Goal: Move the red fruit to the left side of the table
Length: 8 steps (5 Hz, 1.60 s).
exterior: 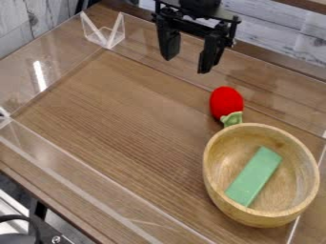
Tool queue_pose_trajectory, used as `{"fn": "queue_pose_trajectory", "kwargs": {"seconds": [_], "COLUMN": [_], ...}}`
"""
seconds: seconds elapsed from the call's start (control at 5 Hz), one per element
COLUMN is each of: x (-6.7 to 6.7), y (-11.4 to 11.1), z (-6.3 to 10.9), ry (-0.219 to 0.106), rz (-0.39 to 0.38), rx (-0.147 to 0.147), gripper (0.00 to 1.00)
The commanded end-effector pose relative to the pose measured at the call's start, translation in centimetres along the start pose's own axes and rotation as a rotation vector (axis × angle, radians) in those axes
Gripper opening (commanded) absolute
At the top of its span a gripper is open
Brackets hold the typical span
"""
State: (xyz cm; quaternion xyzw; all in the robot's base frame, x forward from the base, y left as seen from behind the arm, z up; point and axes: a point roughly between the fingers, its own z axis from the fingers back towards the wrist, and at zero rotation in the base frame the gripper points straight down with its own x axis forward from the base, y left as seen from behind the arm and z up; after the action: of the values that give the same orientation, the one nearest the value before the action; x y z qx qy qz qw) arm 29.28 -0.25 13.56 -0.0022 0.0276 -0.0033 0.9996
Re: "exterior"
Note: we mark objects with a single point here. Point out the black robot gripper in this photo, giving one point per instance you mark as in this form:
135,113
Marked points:
200,18

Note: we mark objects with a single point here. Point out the red plush strawberry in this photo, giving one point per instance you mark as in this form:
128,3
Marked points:
225,106

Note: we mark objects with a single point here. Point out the wooden bowl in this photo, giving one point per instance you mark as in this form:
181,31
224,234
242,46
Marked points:
291,188

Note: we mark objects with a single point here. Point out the green rectangular block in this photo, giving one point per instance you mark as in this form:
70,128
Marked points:
250,181

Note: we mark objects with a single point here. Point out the clear acrylic corner bracket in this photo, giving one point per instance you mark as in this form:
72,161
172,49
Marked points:
105,37

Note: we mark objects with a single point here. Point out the clear acrylic tray wall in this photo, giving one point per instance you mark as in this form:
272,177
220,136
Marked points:
105,127

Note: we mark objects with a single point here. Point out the black table leg bracket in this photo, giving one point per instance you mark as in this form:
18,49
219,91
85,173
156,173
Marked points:
54,230

